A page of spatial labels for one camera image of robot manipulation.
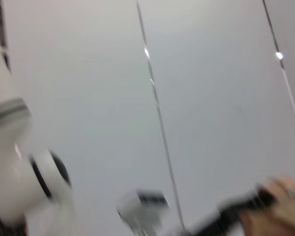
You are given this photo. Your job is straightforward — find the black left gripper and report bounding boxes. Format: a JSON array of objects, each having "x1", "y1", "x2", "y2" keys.
[{"x1": 185, "y1": 186, "x2": 277, "y2": 236}]

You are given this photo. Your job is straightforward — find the khaki fabric food bag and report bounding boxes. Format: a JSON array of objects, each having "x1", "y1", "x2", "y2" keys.
[{"x1": 240, "y1": 173, "x2": 295, "y2": 236}]

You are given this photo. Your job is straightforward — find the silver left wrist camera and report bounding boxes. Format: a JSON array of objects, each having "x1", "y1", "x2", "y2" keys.
[{"x1": 116, "y1": 188, "x2": 171, "y2": 236}]

